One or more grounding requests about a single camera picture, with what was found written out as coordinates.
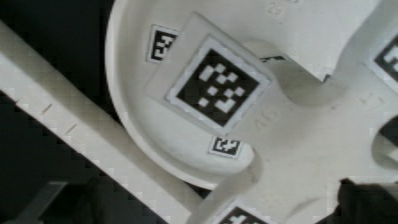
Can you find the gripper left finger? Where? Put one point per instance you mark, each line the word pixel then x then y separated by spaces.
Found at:
pixel 65 204

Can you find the white cylindrical table leg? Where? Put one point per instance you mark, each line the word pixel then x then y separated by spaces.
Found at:
pixel 277 60

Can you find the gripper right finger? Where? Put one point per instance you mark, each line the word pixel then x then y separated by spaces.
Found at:
pixel 366 204

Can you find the white round table top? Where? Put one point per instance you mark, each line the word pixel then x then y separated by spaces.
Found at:
pixel 303 25

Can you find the white front fence bar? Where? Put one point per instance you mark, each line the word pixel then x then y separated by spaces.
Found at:
pixel 78 122

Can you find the white cross-shaped table base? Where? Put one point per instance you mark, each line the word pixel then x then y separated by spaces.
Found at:
pixel 305 121

